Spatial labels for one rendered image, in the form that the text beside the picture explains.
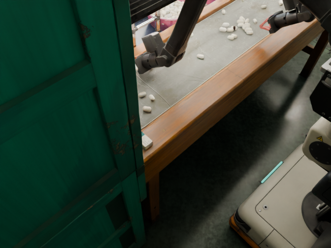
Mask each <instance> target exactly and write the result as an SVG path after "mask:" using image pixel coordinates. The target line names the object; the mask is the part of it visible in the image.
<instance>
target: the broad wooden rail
mask: <svg viewBox="0 0 331 248"><path fill-rule="evenodd" d="M324 30H325V29H324V28H323V27H322V26H321V23H320V22H319V21H318V20H317V19H314V20H313V21H312V22H309V23H307V22H305V21H303V22H301V23H297V24H294V25H290V26H286V27H282V28H281V29H280V30H278V31H277V32H276V33H273V34H269V35H268V36H266V37H265V38H264V39H262V40H261V41H260V42H258V43H257V44H256V45H254V46H253V47H252V48H250V49H249V50H248V51H246V52H245V53H244V54H242V55H241V56H240V57H238V58H237V59H236V60H234V61H233V62H231V63H230V64H229V65H227V66H226V67H225V68H223V69H222V70H221V71H219V72H218V73H217V74H215V75H214V76H213V77H211V78H210V79H209V80H207V81H206V82H205V83H203V84H202V85H201V86H199V87H198V88H197V89H195V90H194V91H193V92H191V93H190V94H189V95H187V96H186V97H185V98H183V99H182V100H181V101H179V102H178V103H176V104H175V105H174V106H172V107H171V108H170V109H168V110H167V111H166V112H164V113H163V114H162V115H160V116H159V117H158V118H156V119H155V120H154V121H152V122H151V123H150V124H148V125H147V126H146V127H145V128H143V129H142V130H141V131H142V132H143V133H144V134H145V135H146V136H147V137H149V138H150V139H151V140H152V141H153V145H152V146H150V147H149V148H148V149H146V150H145V149H144V148H142V152H143V160H144V167H145V180H146V183H148V182H149V181H150V180H151V179H152V178H153V177H155V176H156V175H157V174H158V173H159V172H160V171H162V170H163V169H164V168H165V167H166V166H167V165H169V164H170V163H171V162H172V161H173V160H174V159H176V158H177V157H178V156H179V155H180V154H181V153H183V152H184V151H185V150H186V149H187V148H188V147H189V146H191V145H192V144H193V143H194V142H195V141H196V140H198V139H199V138H200V137H201V136H202V135H204V134H205V133H206V132H207V131H208V130H209V129H210V128H211V127H213V126H214V125H215V124H216V123H217V122H218V121H219V120H221V119H222V118H223V117H224V116H225V115H226V114H227V113H229V112H230V111H231V110H232V109H233V108H234V107H236V106H237V105H238V104H239V103H240V102H241V101H243V100H244V99H245V98H246V97H247V96H248V95H250V94H251V93H252V92H253V91H254V90H255V89H257V88H258V87H259V86H260V85H261V84H262V83H264V82H265V81H266V80H267V79H268V78H269V77H271V76H272V75H273V74H274V73H275V72H276V71H278V70H279V69H280V68H281V67H282V66H283V65H285V64H286V63H287V62H288V61H289V60H290V59H292V58H293V57H294V56H295V55H296V54H297V53H298V52H300V51H301V50H302V49H303V48H304V47H305V46H307V45H308V44H309V43H310V42H311V41H312V40H314V39H315V38H316V37H317V36H318V35H320V34H321V33H322V32H323V31H324Z"/></svg>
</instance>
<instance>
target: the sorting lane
mask: <svg viewBox="0 0 331 248"><path fill-rule="evenodd" d="M279 1H280V0H245V1H242V0H235V1H234V2H232V3H230V4H229V5H227V6H225V7H224V8H222V9H220V10H219V11H217V12H216V13H214V14H212V15H211V16H209V17H207V18H206V19H204V20H202V21H201V22H199V23H197V24H196V26H195V28H194V30H193V32H192V33H193V36H192V37H190V38H189V41H188V45H187V48H186V50H185V51H186V52H185V54H184V56H183V58H182V60H180V61H178V62H177V63H175V64H173V65H172V66H170V67H165V66H163V67H156V68H153V69H150V70H148V71H147V72H145V73H143V74H139V73H138V72H136V80H137V91H138V104H139V116H140V125H141V130H142V129H143V128H145V127H146V126H147V125H148V124H150V123H151V122H152V121H154V120H155V119H156V118H158V117H159V116H160V115H162V114H163V113H164V112H166V111H167V110H168V109H170V108H171V107H172V106H174V105H175V104H176V103H178V102H179V101H181V100H182V99H183V98H185V97H186V96H187V95H189V94H190V93H191V92H193V91H194V90H195V89H197V88H198V87H199V86H201V85H202V84H203V83H205V82H206V81H207V80H209V79H210V78H211V77H213V76H214V75H215V74H217V73H218V72H219V71H221V70H222V69H223V68H225V67H226V66H227V65H229V64H230V63H231V62H233V61H234V60H236V59H237V58H238V57H240V56H241V55H242V54H244V53H245V52H246V51H248V50H249V49H250V48H252V47H253V46H254V45H256V44H257V43H258V42H260V41H261V40H262V39H264V38H265V37H266V36H268V35H269V34H270V33H269V31H267V30H264V29H260V24H261V23H262V22H263V21H265V20H266V19H267V18H268V17H269V16H271V15H272V14H274V13H275V12H277V11H280V10H282V11H283V13H285V12H288V10H285V7H284V4H282V5H279ZM262 5H266V8H263V9H262V8H261V6H262ZM223 9H224V10H225V12H226V13H225V14H222V10H223ZM294 10H295V9H294ZM241 16H242V17H243V18H245V20H246V19H249V22H248V23H250V28H252V31H253V34H246V32H245V30H244V29H243V28H242V27H238V26H237V25H238V23H237V20H239V17H241ZM253 19H256V20H257V23H256V24H254V22H253ZM223 23H229V26H228V27H225V28H226V29H228V28H231V26H237V30H233V32H228V31H227V30H226V31H225V32H223V31H220V30H219V28H220V27H223V25H222V24H223ZM223 28H224V27H223ZM232 34H236V35H237V38H234V39H233V40H230V39H228V36H229V35H232ZM197 54H202V55H204V58H203V59H200V58H198V57H197ZM141 92H146V96H143V97H139V93H141ZM149 95H153V97H154V98H155V100H154V101H151V99H150V98H149ZM144 106H147V107H151V111H150V112H146V111H143V110H142V108H143V107H144Z"/></svg>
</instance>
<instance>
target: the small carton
mask: <svg viewBox="0 0 331 248"><path fill-rule="evenodd" d="M141 135H142V147H143V148H144V149H145V150H146V149H148V148H149V147H150V146H152V145H153V141H152V140H151V139H150V138H149V137H147V136H146V135H145V134H144V133H143V132H141Z"/></svg>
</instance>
